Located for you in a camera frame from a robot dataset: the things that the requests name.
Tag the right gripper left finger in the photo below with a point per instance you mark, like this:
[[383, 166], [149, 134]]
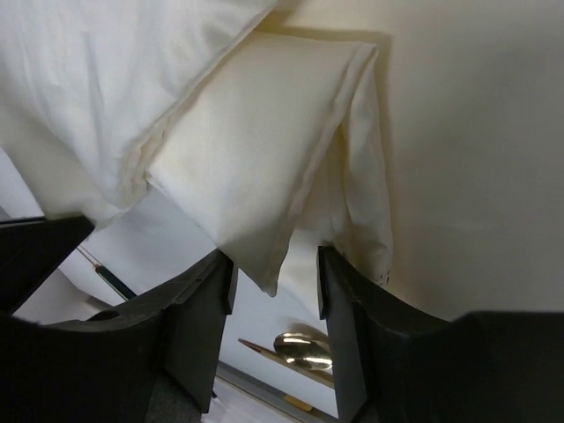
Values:
[[150, 359]]

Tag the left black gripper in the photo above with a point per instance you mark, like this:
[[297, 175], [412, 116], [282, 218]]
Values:
[[31, 250]]

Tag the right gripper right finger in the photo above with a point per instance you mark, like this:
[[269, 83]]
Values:
[[395, 363]]

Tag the cream cloth placemat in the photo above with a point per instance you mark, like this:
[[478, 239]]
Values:
[[422, 139]]

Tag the gold knife green handle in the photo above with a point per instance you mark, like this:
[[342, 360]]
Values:
[[315, 375]]

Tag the gold fork green handle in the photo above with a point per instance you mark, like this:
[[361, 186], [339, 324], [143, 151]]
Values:
[[108, 276]]

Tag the gold spoon green handle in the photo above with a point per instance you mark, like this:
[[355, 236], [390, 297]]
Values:
[[305, 351]]

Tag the front aluminium rail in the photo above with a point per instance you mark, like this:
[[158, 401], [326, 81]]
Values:
[[276, 400]]

